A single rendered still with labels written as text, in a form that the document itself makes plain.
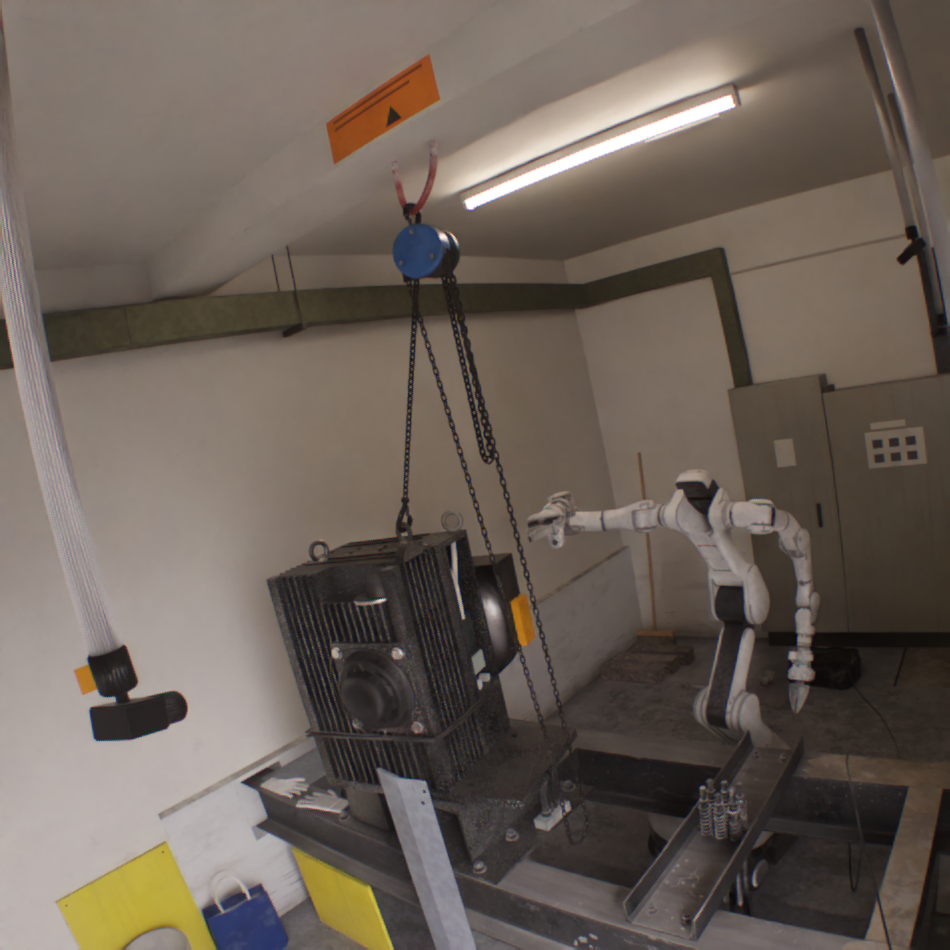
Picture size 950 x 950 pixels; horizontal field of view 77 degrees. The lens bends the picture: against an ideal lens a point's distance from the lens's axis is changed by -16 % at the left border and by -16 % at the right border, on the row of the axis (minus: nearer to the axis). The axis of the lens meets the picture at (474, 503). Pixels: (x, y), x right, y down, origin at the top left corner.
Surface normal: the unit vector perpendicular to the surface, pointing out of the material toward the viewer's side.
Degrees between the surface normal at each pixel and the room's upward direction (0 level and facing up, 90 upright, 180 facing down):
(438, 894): 90
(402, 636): 90
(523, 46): 90
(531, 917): 90
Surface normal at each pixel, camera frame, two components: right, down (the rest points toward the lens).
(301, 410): 0.74, -0.07
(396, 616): -0.46, 0.22
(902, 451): -0.63, 0.25
